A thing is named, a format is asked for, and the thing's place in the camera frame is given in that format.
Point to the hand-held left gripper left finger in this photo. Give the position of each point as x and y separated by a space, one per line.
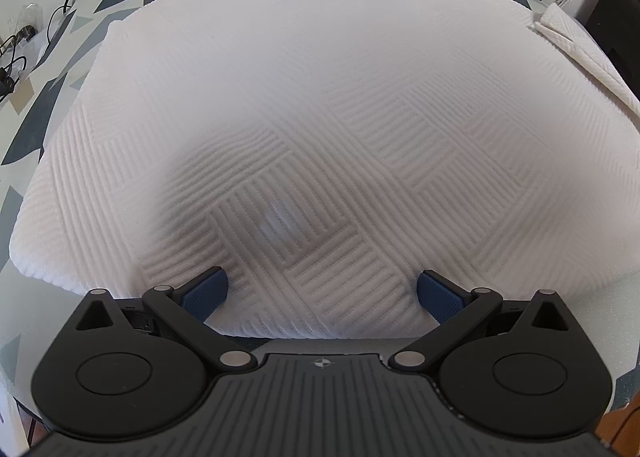
205 293

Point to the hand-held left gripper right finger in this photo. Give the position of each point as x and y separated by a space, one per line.
437 294

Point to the clear plastic bag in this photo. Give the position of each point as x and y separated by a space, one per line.
27 24

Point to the white textured sweater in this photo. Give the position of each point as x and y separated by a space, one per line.
320 112

